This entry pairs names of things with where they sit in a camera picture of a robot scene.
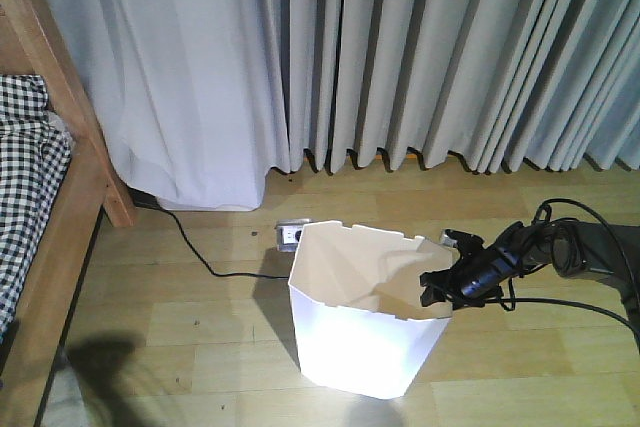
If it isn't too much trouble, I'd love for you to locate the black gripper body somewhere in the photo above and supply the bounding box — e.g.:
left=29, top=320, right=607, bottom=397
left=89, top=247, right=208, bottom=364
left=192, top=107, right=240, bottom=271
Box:
left=420, top=234, right=525, bottom=310

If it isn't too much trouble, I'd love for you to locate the white plastic trash bin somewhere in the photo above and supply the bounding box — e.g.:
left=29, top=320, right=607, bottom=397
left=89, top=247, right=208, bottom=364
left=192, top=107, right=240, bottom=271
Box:
left=288, top=220, right=453, bottom=399

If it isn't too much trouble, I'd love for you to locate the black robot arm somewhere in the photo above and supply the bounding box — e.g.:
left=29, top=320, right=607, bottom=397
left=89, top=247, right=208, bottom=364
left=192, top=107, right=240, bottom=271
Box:
left=420, top=218, right=639, bottom=325

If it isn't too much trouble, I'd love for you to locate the floor power outlet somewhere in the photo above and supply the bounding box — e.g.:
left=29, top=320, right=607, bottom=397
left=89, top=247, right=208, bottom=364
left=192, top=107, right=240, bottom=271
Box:
left=275, top=218, right=314, bottom=252

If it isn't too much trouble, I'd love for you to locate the grey pleated curtain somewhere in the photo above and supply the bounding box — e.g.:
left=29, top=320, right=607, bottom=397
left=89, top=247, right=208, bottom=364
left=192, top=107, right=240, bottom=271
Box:
left=48, top=0, right=639, bottom=210

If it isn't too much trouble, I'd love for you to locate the grey round rug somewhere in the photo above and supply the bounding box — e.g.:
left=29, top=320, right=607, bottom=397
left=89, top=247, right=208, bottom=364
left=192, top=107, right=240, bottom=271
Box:
left=40, top=348, right=96, bottom=427

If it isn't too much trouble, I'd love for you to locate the black white checkered bedding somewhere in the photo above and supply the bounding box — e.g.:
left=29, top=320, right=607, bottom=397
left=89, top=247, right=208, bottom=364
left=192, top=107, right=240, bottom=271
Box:
left=1, top=74, right=73, bottom=335

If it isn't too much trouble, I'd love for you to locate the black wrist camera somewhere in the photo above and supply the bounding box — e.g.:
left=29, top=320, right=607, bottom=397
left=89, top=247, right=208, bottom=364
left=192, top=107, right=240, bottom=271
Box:
left=440, top=229, right=484, bottom=255

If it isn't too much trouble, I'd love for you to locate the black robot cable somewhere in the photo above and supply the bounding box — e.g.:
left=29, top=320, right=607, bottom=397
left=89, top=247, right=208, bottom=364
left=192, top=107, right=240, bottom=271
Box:
left=499, top=198, right=640, bottom=338

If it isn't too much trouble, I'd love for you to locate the black power cord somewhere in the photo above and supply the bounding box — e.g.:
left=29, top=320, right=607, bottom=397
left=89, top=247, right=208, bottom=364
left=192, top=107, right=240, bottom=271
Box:
left=132, top=189, right=291, bottom=281

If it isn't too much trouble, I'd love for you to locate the wooden bed frame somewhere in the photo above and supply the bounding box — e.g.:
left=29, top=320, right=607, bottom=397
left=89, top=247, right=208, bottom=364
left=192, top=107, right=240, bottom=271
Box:
left=1, top=0, right=136, bottom=426

